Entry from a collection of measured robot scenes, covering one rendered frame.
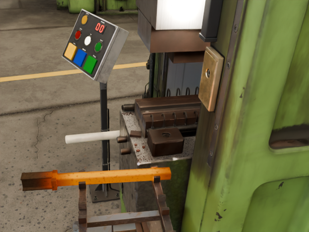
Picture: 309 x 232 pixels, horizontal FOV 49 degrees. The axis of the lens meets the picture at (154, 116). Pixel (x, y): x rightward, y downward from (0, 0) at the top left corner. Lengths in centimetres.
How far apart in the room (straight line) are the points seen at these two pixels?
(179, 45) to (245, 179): 49
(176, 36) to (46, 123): 213
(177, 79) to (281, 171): 67
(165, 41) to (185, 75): 42
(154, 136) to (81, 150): 157
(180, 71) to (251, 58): 72
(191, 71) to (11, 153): 174
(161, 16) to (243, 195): 60
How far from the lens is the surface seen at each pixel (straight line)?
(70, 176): 98
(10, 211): 238
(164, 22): 108
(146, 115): 132
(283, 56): 86
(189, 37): 118
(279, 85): 89
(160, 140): 121
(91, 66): 168
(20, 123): 317
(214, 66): 95
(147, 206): 137
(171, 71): 151
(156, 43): 115
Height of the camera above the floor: 170
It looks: 32 degrees down
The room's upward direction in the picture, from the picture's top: 4 degrees clockwise
